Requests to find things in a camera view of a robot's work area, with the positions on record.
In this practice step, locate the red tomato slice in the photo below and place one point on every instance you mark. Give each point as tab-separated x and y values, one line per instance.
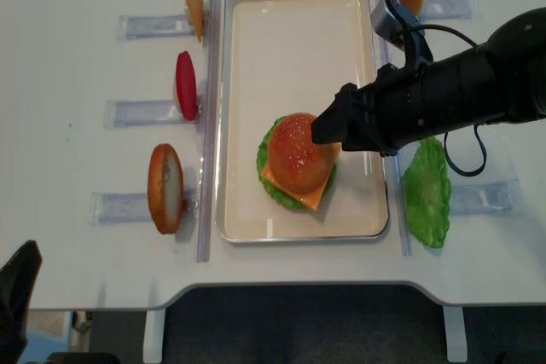
186	88

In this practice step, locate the sesame top bun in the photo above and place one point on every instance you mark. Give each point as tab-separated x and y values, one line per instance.
297	163

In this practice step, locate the left long clear rail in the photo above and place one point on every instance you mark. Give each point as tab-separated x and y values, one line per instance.
210	119

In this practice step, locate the clear holder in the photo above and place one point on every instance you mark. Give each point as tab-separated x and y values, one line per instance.
120	114
450	10
131	27
109	209
486	199

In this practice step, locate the clear holder far right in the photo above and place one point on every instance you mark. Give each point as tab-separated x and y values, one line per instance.
450	10

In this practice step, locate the clear holder far left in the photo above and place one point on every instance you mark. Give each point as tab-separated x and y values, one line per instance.
131	27

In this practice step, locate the right long clear rail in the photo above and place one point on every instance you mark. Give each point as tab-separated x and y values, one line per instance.
398	190

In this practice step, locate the black chair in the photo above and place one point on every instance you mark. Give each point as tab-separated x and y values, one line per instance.
304	324

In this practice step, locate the left bun half upright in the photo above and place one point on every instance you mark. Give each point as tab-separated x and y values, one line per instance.
165	189

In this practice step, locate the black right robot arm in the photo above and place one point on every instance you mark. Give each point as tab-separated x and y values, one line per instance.
499	81

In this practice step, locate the white rectangular tray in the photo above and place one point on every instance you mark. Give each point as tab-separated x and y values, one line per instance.
283	57

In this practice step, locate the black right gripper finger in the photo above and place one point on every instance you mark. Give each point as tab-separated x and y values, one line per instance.
333	125

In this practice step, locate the cheese slice on burger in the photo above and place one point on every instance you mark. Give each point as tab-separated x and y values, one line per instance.
309	201

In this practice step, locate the lettuce leaf on burger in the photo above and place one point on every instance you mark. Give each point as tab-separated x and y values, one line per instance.
294	171

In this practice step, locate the long clear rail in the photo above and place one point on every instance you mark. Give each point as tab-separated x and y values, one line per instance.
398	190
210	119

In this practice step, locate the clear holder near left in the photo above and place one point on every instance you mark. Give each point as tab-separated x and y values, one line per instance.
109	209

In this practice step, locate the green lettuce leaf right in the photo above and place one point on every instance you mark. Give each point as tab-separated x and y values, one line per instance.
427	191

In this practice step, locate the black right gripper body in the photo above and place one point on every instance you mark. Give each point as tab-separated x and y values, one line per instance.
401	107

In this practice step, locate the clear holder near right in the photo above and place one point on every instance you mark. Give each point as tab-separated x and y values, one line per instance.
486	199

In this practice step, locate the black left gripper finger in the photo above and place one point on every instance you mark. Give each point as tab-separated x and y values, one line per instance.
18	278

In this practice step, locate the clear holder middle left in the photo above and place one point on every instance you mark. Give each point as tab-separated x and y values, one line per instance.
120	114

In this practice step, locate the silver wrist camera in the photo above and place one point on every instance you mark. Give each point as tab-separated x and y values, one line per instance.
389	19

